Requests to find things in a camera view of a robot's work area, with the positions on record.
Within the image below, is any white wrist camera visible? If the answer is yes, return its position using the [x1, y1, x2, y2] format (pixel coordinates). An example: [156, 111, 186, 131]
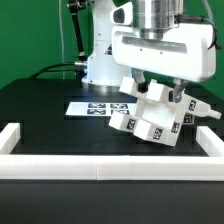
[110, 2, 133, 26]

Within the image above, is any tagged white cube right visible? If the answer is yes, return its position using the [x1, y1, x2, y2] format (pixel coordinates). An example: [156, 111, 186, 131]
[183, 114, 195, 125]

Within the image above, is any white front fence rail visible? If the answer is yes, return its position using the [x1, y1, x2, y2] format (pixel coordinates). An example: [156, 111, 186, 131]
[0, 155, 224, 181]

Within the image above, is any black cable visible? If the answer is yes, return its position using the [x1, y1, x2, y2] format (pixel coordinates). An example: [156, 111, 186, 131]
[29, 61, 88, 80]

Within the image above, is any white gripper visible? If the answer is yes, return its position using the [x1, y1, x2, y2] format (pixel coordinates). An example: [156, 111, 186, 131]
[112, 24, 216, 102]

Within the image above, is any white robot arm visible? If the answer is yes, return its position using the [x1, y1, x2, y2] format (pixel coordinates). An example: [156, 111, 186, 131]
[83, 0, 217, 102]

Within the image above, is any white chair seat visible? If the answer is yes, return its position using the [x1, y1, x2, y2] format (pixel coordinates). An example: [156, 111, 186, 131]
[119, 77, 221, 146]

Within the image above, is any white fence rail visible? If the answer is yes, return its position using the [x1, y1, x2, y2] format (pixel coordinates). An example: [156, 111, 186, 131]
[196, 126, 224, 158]
[0, 123, 21, 155]
[0, 155, 224, 181]

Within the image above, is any black camera stand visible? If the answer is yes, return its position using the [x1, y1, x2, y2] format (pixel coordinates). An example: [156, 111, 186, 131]
[67, 0, 88, 61]

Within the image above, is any white right fence rail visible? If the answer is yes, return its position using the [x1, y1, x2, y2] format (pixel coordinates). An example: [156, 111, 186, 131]
[196, 126, 224, 158]

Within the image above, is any white left fence rail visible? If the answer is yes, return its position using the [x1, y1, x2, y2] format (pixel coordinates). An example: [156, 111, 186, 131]
[0, 123, 21, 155]

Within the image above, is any white tag sheet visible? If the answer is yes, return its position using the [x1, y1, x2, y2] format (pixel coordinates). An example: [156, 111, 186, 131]
[65, 102, 135, 117]

